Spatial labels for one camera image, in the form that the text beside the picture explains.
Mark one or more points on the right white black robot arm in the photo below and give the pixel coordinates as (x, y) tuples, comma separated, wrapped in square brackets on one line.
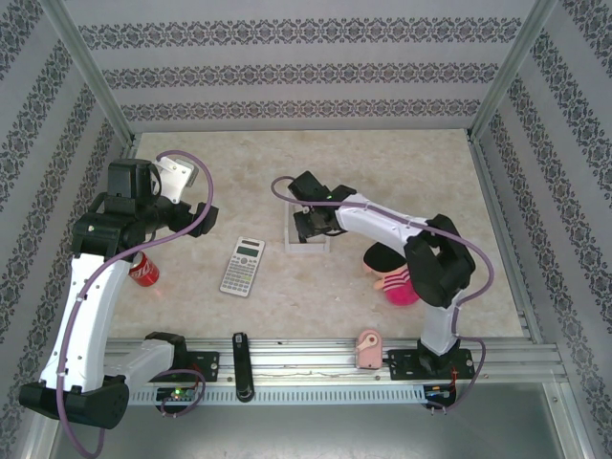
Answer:
[(378, 222)]

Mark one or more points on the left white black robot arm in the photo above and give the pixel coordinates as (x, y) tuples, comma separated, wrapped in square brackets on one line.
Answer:
[(91, 311)]

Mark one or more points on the clear white plastic bin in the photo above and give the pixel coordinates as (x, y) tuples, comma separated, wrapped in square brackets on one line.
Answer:
[(306, 248)]

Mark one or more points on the grey scientific calculator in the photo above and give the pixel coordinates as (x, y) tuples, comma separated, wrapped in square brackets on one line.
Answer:
[(242, 268)]

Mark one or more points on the red soda can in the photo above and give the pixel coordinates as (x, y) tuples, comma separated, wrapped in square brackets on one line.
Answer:
[(144, 272)]

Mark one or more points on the pink striped plush doll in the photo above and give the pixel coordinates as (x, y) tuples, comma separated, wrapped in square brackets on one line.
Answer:
[(399, 292)]

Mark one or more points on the pink tape dispenser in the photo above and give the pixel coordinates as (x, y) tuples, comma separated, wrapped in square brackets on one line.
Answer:
[(368, 351)]

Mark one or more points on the black stapler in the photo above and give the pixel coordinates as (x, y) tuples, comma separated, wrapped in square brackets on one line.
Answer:
[(242, 365)]

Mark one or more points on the green lit circuit board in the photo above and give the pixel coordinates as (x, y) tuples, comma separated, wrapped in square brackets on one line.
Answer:
[(178, 394)]

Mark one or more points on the small circuit board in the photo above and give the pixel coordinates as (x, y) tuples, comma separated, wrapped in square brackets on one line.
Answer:
[(437, 393)]

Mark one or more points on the aluminium mounting rail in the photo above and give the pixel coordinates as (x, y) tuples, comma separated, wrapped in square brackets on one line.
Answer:
[(306, 361)]

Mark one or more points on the aluminium frame post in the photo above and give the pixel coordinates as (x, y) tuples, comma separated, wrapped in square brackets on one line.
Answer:
[(514, 67), (91, 76)]

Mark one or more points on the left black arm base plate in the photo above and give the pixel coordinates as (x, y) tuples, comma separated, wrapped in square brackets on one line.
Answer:
[(205, 365)]

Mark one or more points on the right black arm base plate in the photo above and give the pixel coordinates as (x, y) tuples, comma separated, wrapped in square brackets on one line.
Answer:
[(406, 365)]

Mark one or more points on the aluminium side rail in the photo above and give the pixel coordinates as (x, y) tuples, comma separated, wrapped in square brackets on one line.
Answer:
[(511, 239)]

